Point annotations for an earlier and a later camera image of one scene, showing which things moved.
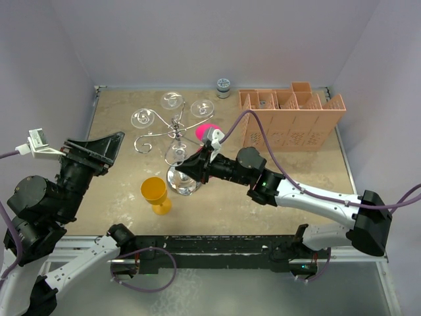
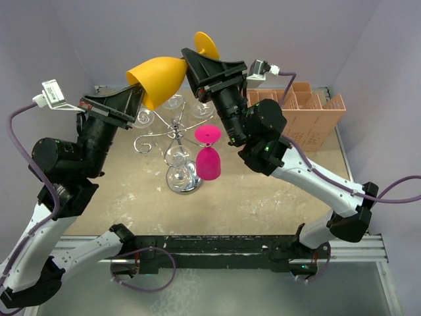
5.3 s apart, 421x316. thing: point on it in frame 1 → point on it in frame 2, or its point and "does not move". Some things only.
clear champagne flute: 143,118 does not move
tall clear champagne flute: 202,108 does not move
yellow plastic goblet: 154,190 → 162,78
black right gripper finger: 193,166 → 202,68
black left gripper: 98,154 → 120,108
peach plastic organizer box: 291,120 does not move
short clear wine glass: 172,100 does not move
